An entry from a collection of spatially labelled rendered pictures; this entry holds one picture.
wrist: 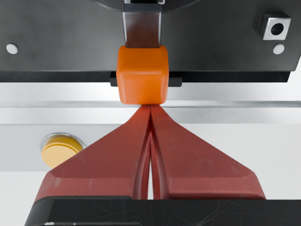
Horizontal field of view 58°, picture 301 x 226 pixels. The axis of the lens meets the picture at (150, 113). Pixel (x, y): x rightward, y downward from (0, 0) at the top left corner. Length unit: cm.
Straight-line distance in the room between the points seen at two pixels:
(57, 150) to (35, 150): 3
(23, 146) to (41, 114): 5
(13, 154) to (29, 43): 14
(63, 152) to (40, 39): 11
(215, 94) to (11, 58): 17
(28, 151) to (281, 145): 35
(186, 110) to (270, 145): 23
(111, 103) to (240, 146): 25
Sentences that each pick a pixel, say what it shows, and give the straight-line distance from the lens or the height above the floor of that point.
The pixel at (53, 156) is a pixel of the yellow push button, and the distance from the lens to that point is 29.
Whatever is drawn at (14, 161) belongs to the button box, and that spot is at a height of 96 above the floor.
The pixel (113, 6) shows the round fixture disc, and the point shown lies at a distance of 18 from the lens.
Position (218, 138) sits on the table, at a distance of 42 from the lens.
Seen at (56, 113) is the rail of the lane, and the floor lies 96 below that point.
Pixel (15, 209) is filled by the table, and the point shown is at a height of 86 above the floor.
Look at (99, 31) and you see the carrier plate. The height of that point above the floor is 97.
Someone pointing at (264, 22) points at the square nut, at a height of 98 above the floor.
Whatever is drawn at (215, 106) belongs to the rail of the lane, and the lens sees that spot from 26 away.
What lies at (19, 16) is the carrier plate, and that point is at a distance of 22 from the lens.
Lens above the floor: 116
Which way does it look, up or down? 54 degrees down
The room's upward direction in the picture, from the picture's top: 180 degrees clockwise
